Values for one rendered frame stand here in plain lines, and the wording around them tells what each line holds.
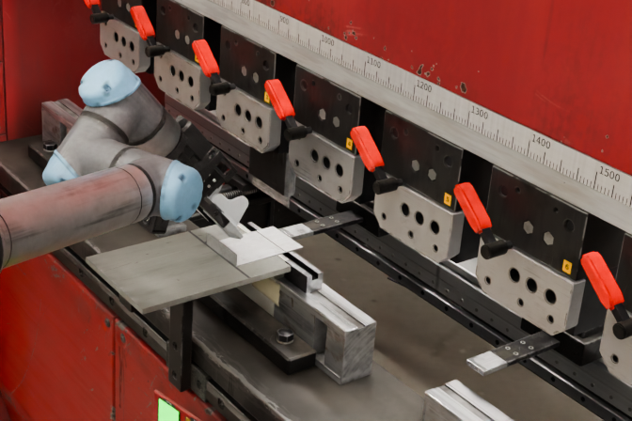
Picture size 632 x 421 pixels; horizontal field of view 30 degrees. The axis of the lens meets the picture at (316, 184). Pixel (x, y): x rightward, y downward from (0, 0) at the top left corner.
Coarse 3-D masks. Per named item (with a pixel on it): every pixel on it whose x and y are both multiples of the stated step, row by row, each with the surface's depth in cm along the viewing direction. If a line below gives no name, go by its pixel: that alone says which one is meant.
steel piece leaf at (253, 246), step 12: (216, 240) 186; (228, 240) 190; (240, 240) 191; (252, 240) 191; (264, 240) 191; (216, 252) 187; (228, 252) 184; (240, 252) 187; (252, 252) 187; (264, 252) 187; (276, 252) 188; (240, 264) 183
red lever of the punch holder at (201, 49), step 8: (200, 40) 183; (200, 48) 182; (208, 48) 182; (200, 56) 181; (208, 56) 182; (200, 64) 182; (208, 64) 181; (216, 64) 182; (208, 72) 181; (216, 72) 181; (216, 80) 181; (216, 88) 179; (224, 88) 180; (232, 88) 182
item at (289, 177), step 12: (252, 156) 188; (264, 156) 186; (276, 156) 183; (288, 156) 181; (252, 168) 189; (264, 168) 186; (276, 168) 183; (288, 168) 182; (264, 180) 187; (276, 180) 184; (288, 180) 183; (264, 192) 189; (276, 192) 186; (288, 192) 183; (288, 204) 184
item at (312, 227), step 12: (348, 204) 203; (360, 204) 201; (372, 204) 199; (336, 216) 200; (348, 216) 201; (360, 216) 201; (372, 216) 198; (288, 228) 195; (300, 228) 195; (312, 228) 196; (324, 228) 196; (336, 228) 198; (372, 228) 199
